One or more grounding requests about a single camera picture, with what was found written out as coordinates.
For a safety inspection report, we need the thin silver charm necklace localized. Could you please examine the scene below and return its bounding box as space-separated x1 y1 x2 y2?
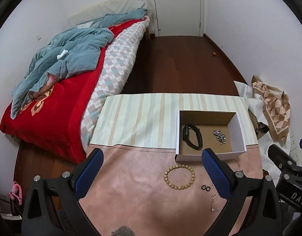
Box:
210 183 223 213

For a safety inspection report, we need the chunky silver chain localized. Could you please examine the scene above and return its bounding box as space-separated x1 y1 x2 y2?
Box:
212 129 227 145

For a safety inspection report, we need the wooden bead bracelet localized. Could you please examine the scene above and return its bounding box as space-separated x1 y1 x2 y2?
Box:
164 163 196 190

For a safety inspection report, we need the white cardboard box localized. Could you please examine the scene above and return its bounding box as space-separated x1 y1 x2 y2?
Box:
175 110 246 162

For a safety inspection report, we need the black smartwatch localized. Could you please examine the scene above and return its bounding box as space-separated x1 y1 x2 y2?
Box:
182 124 203 150

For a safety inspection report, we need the white power strip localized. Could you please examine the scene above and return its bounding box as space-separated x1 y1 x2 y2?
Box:
290 130 300 165

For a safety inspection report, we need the brown geometric patterned cloth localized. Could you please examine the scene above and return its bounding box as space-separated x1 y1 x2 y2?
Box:
251 75 291 144

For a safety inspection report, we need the red bed cover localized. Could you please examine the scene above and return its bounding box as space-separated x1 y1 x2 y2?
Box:
0 19 143 164

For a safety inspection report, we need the grey slipper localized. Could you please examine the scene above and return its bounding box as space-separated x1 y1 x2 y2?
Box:
111 226 135 236

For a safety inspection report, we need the pink slipper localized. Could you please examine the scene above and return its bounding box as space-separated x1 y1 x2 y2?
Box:
8 181 22 206

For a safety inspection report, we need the striped pale cloth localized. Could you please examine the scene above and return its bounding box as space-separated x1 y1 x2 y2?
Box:
90 93 258 149

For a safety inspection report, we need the checkered mattress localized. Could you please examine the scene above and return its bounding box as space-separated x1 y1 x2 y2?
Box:
80 16 150 151

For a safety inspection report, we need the white tissue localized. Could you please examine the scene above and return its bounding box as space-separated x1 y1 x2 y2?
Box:
57 50 68 60

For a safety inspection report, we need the blue-grey quilt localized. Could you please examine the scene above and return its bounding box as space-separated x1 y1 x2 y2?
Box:
10 9 147 119

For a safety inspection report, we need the white headboard pillow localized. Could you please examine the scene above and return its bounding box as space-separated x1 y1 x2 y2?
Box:
68 0 154 27

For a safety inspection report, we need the white door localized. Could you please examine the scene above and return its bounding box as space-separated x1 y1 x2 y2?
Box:
153 0 204 37

